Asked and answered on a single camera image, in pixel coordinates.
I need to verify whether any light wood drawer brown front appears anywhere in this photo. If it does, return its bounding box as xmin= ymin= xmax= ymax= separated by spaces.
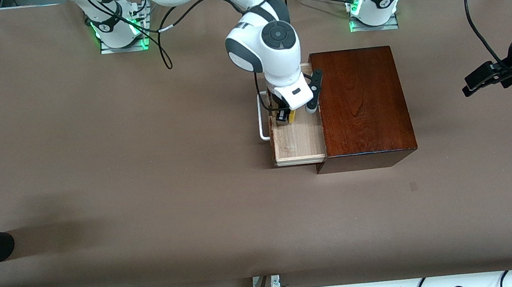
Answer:
xmin=261 ymin=61 xmax=329 ymax=169

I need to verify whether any dark brown wooden cabinet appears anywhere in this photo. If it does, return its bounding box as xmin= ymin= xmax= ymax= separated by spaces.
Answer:
xmin=302 ymin=43 xmax=420 ymax=175

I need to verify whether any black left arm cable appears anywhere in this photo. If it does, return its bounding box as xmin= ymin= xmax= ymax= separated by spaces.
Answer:
xmin=463 ymin=0 xmax=512 ymax=82

